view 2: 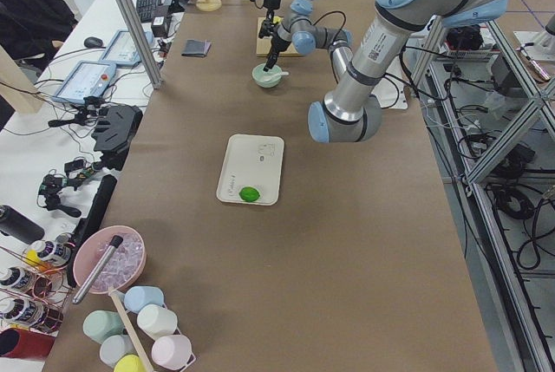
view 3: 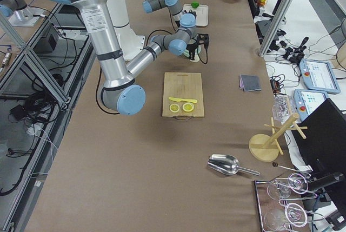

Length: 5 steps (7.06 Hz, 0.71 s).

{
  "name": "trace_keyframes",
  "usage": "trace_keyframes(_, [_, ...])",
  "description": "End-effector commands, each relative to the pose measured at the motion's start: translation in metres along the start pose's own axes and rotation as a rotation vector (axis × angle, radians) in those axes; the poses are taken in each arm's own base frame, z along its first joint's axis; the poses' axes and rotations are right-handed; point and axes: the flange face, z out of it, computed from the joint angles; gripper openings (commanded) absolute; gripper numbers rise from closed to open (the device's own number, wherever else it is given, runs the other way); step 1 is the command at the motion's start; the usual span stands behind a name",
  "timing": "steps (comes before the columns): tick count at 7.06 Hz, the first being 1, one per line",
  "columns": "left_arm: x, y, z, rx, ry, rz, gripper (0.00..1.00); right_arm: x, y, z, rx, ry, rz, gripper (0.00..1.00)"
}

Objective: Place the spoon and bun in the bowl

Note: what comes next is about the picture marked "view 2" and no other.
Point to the grey cup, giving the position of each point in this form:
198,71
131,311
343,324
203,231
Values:
114,348

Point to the wooden cutting board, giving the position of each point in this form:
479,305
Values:
263,45

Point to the white cup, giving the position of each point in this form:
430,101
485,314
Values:
157,321

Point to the mint green bowl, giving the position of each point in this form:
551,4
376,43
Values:
257,72

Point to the near teach pendant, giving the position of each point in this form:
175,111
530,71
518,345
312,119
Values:
86,79

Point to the black bottle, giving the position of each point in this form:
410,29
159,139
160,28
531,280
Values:
17,226

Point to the green lime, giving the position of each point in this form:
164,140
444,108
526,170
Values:
249,194

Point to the grey folded cloth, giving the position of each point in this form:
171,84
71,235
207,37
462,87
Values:
196,48

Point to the teach pendant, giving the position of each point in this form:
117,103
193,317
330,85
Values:
86,79
121,50

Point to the red cup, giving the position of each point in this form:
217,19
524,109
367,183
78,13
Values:
25,344

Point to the metal muddler rod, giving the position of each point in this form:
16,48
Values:
97,270

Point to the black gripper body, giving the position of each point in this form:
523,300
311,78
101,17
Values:
276,45
271,1

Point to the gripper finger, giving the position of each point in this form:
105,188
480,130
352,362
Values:
270,14
271,62

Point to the blue cup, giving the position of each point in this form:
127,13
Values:
138,297

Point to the pink bowl with ice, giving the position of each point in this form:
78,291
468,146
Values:
123,268

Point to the yellow cup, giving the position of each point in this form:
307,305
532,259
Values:
129,363

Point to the green cup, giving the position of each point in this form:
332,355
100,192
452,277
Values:
99,325

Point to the cream rabbit tray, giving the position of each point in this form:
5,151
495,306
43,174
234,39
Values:
251,160

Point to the pink cup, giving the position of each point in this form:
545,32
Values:
172,352

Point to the white pedestal column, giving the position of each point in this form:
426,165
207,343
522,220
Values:
390,90

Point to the far teach pendant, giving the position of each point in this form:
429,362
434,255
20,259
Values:
121,50

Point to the black keyboard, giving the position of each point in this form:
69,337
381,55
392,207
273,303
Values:
145,9

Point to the seated person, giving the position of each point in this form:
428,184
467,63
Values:
35,29

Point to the computer mouse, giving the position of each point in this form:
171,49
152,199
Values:
93,42

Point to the aluminium frame post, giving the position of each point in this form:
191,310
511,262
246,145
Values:
136,31

